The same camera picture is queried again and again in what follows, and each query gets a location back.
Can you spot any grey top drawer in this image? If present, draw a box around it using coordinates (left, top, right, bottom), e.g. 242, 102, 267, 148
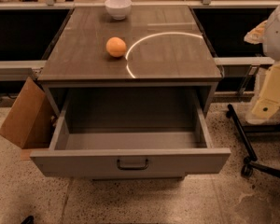
31, 87, 231, 179

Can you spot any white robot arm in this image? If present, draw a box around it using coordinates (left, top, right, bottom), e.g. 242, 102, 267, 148
244, 4, 280, 61

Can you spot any grey cabinet with wood top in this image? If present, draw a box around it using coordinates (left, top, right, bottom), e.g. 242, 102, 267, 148
39, 6, 222, 111

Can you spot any black wheeled stand base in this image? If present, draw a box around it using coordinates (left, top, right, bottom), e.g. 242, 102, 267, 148
226, 104, 280, 178

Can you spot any white ceramic bowl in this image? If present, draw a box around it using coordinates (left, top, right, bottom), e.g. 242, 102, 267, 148
105, 0, 132, 20

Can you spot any orange fruit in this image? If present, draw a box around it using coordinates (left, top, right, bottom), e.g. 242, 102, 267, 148
105, 37, 127, 58

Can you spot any brown cardboard box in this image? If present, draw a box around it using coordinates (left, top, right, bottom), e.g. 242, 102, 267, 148
0, 77, 55, 149

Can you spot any black drawer handle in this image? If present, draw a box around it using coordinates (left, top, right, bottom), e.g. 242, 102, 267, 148
117, 159, 149, 171

